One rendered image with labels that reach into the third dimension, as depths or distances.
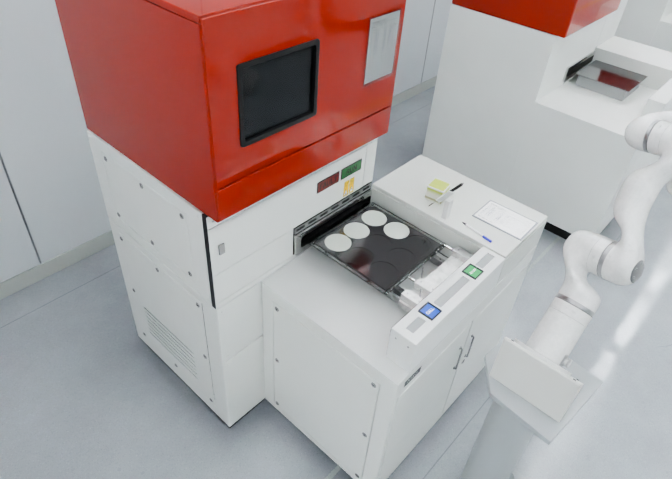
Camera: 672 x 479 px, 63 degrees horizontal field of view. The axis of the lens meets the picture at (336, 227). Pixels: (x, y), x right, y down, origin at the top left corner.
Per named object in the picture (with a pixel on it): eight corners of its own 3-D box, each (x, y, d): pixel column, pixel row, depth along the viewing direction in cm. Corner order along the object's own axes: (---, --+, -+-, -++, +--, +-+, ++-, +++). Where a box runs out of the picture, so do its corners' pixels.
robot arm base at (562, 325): (577, 380, 168) (609, 329, 168) (561, 372, 154) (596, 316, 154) (524, 346, 181) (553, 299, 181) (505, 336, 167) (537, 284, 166)
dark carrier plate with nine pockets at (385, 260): (313, 243, 205) (314, 241, 204) (371, 205, 226) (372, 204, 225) (385, 290, 188) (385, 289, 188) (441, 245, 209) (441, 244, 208)
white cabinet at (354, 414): (264, 409, 250) (260, 282, 198) (393, 300, 308) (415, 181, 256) (372, 509, 218) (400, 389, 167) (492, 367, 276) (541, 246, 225)
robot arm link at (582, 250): (584, 310, 159) (628, 241, 158) (531, 283, 172) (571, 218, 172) (597, 321, 167) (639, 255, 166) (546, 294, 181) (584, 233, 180)
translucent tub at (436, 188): (423, 199, 219) (426, 185, 215) (431, 190, 224) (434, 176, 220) (440, 206, 216) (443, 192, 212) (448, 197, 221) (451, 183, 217)
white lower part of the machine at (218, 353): (139, 346, 272) (106, 217, 221) (263, 267, 322) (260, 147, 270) (230, 438, 237) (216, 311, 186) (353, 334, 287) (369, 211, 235)
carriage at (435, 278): (397, 306, 188) (398, 300, 187) (454, 257, 210) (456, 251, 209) (416, 318, 185) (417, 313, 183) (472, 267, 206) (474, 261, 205)
